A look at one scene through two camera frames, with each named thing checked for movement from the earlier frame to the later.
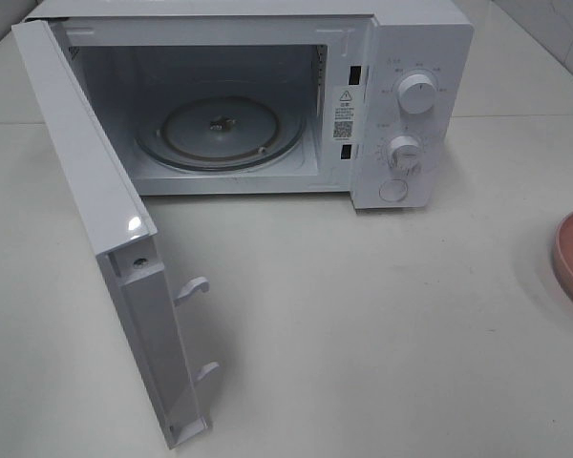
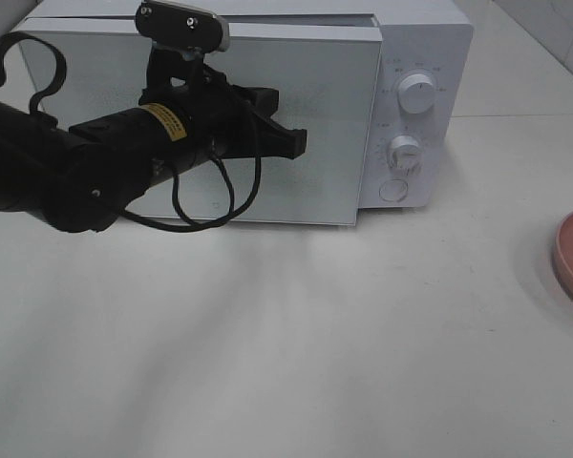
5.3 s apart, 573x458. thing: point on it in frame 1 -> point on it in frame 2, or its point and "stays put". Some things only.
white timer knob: x=404 y=154 stays put
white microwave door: x=119 y=229 -> x=327 y=78
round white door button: x=392 y=190 stays put
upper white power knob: x=416 y=93 stays put
